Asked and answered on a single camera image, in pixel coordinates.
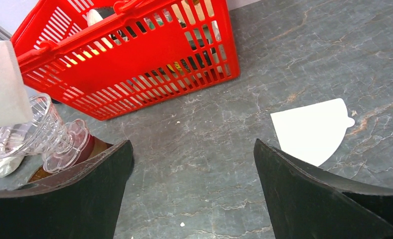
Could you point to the red and black coffee server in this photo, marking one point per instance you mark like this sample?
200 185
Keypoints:
100 146

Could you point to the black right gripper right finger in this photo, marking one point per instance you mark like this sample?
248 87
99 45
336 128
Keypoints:
307 202

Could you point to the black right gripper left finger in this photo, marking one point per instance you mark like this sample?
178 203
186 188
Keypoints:
81 202

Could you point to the red plastic shopping basket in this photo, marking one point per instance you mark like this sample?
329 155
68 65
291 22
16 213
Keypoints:
106 58

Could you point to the white paper coffee filter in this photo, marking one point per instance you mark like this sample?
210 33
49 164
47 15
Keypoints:
15 107
312 133

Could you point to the brown plastic coffee dripper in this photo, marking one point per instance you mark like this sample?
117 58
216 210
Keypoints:
39 174

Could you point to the clear glass coffee dripper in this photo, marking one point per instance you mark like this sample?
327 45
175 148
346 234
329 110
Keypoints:
60 144

